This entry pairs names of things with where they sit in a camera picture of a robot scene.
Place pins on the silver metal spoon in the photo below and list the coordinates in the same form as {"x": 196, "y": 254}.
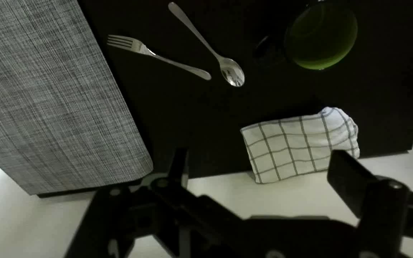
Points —
{"x": 233, "y": 72}

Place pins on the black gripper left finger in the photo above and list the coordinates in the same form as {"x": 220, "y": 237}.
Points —
{"x": 169, "y": 210}

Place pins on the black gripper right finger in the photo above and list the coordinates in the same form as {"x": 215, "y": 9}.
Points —
{"x": 380, "y": 205}

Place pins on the grey woven placemat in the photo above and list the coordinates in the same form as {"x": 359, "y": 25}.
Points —
{"x": 50, "y": 95}

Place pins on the silver metal fork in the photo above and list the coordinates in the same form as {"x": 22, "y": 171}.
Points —
{"x": 179, "y": 65}

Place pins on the green cup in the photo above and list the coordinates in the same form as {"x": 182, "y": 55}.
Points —
{"x": 322, "y": 38}

